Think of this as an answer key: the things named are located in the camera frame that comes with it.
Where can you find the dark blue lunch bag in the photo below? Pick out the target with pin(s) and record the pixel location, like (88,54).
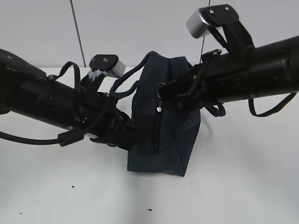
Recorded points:
(169,131)

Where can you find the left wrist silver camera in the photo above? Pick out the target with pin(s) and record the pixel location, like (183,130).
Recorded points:
(107,65)

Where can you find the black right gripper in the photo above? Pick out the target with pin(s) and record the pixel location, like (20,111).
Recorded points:
(219,79)

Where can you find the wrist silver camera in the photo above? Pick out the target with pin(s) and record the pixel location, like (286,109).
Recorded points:
(206,18)
(107,65)

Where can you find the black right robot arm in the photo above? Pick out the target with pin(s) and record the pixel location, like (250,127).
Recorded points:
(268,70)

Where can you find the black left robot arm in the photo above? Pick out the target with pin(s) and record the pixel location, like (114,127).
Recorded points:
(68,101)

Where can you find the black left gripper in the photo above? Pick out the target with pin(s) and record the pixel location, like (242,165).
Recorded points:
(109,126)

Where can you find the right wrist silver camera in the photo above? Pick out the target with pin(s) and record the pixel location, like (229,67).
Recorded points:
(206,18)

